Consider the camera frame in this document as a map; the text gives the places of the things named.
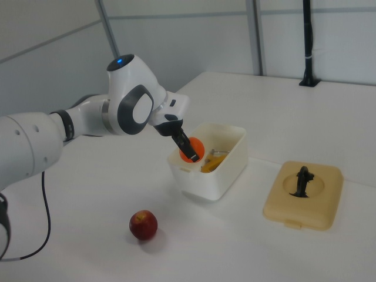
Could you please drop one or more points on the grey partition post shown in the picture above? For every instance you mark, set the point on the grey partition post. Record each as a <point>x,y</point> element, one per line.
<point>109,29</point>
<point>255,35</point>

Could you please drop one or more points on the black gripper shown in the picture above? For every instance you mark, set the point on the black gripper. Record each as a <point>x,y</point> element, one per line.
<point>169,127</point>

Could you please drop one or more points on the yellow clamp tool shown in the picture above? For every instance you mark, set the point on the yellow clamp tool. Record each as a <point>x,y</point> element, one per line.
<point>213,164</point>

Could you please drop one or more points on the red toy apple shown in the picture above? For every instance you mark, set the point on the red toy apple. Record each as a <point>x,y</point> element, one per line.
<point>144,226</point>

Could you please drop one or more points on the black mounting pole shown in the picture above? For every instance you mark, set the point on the black mounting pole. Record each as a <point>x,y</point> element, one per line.
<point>308,44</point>

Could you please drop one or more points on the white plastic container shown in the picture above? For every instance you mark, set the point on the white plastic container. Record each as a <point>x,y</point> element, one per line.
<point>211,183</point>

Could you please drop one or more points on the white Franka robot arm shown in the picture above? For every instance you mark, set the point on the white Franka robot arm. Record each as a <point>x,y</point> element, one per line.
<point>29,141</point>

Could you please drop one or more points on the orange toy fruit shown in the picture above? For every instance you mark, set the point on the orange toy fruit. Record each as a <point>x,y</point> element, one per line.
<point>198,147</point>

